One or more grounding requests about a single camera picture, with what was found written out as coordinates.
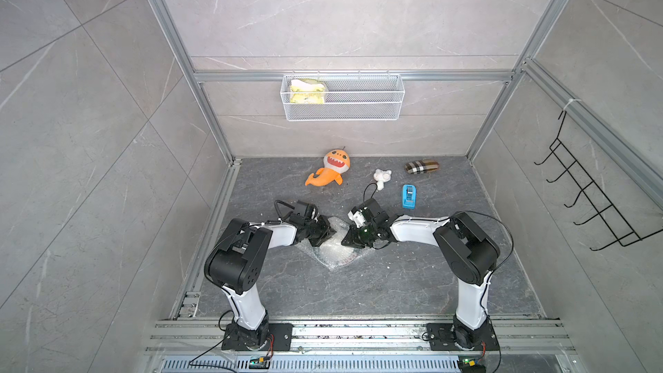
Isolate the blue tape dispenser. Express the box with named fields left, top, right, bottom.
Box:
left=402, top=184, right=417, bottom=210

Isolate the orange shark plush toy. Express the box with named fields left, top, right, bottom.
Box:
left=305, top=149, right=350, bottom=188

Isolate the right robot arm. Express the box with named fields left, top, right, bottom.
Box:
left=342, top=199, right=506, bottom=351

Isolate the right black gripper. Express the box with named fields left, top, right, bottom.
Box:
left=339, top=223, right=378, bottom=249

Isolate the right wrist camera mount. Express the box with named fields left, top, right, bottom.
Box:
left=348, top=211, right=366, bottom=228

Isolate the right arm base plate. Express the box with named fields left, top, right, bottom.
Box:
left=423, top=321, right=501, bottom=352

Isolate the small white figurine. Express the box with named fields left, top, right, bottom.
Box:
left=373, top=169, right=392, bottom=191

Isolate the aluminium mounting rail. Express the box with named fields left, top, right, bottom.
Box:
left=141, top=316, right=585, bottom=372

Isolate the white wire wall basket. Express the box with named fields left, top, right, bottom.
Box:
left=280, top=74, right=405, bottom=122

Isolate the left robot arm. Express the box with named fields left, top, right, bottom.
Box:
left=204, top=200, right=335, bottom=349

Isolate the black wire hook rack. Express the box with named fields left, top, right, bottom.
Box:
left=534, top=111, right=662, bottom=252

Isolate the clear bubble wrap sheet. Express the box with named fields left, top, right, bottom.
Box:
left=296, top=217, right=374, bottom=271

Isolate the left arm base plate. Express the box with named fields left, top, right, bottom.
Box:
left=221, top=322, right=294, bottom=352

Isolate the yellow white cloth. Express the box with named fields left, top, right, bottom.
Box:
left=288, top=79, right=327, bottom=105

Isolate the plaid brown pouch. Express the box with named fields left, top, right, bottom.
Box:
left=405, top=159, right=440, bottom=174

